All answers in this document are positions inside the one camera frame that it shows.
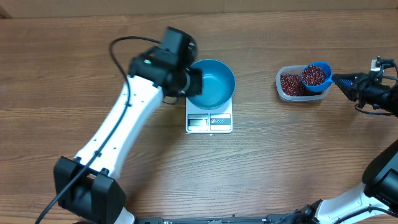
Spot blue metal bowl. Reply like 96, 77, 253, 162
187, 59, 236, 110

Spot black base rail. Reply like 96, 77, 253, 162
134, 212, 297, 224

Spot white kitchen scale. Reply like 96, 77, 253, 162
185, 98, 233, 134

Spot blue plastic measuring scoop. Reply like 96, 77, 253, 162
300, 61, 353, 93

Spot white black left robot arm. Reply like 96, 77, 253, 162
37, 27, 203, 223

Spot clear plastic container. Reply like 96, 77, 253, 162
275, 65, 329, 103

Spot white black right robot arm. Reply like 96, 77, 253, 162
273, 71, 397, 224

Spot red beans in scoop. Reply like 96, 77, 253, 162
302, 65, 326, 86

